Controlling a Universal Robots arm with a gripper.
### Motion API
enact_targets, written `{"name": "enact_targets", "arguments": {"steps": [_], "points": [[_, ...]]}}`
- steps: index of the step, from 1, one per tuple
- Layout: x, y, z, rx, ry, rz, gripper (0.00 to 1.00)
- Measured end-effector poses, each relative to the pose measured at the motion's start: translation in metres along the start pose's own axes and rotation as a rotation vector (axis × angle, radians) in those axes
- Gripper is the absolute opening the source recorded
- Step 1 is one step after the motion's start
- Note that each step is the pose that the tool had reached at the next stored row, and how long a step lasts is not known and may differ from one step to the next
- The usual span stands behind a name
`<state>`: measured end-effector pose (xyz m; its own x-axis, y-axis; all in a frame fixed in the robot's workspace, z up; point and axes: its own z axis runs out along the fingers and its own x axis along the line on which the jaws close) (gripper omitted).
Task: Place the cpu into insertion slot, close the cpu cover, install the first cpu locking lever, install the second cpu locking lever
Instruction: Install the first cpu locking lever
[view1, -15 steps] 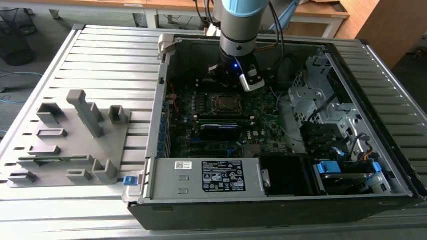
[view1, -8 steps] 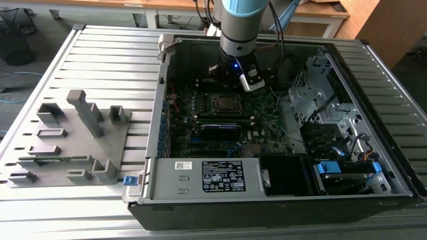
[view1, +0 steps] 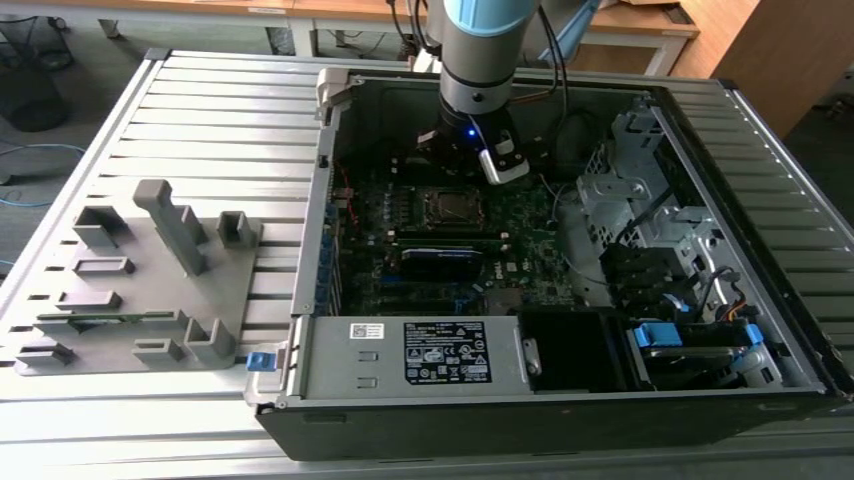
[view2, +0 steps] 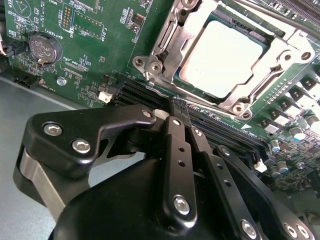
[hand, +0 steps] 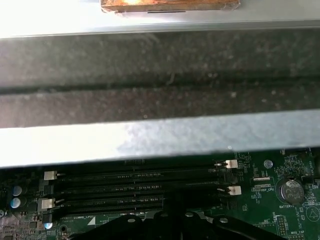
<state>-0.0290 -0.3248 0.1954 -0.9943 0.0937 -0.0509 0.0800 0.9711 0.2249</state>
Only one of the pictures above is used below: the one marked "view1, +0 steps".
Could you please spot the silver CPU plate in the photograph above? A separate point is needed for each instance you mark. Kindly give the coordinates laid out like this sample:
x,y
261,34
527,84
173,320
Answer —
x,y
459,202

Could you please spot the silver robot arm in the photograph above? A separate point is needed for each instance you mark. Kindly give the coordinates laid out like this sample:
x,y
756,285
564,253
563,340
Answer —
x,y
476,85

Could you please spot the CPU socket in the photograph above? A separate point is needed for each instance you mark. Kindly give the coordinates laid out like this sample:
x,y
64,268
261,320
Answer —
x,y
421,210

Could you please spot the green RAM stick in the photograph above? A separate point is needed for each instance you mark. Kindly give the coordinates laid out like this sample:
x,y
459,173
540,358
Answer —
x,y
147,316
453,232

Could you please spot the silver metal drive cage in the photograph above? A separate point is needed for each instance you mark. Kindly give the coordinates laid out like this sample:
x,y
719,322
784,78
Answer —
x,y
603,192

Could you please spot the black graphics card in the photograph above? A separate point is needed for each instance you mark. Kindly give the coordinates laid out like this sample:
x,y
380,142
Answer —
x,y
440,265

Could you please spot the pale blue teach pendant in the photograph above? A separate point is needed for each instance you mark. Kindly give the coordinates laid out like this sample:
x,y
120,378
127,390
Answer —
x,y
574,30

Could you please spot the green motherboard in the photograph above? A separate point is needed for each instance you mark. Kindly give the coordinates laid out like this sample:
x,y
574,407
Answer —
x,y
534,260

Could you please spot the black plastic disk bay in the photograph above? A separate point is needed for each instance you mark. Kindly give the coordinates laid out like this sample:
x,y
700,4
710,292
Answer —
x,y
640,275

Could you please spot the gray power supply unit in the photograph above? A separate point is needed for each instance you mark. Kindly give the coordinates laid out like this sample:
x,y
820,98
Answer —
x,y
333,360

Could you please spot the wooden cabinet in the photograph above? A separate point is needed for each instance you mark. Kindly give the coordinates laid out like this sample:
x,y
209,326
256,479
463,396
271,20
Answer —
x,y
767,50

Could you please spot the hard disk blue carrier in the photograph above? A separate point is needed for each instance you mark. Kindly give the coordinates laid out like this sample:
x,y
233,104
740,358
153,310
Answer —
x,y
656,335

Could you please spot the blue case latch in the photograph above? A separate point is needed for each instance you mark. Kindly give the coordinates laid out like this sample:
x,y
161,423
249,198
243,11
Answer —
x,y
260,362

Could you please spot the gray plastic parts rack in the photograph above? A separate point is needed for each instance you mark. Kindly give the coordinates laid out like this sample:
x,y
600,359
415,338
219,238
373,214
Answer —
x,y
153,300

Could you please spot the black open PC case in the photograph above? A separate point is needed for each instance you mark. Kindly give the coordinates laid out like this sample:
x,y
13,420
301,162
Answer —
x,y
467,430

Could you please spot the black mesh waste bin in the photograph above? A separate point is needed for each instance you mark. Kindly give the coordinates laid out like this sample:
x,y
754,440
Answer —
x,y
33,100

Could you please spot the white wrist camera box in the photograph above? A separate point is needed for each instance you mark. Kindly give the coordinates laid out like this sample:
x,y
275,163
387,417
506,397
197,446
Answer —
x,y
503,172

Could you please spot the wooden desk white frame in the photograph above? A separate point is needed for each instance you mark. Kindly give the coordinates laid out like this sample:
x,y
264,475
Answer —
x,y
200,5
634,22
353,12

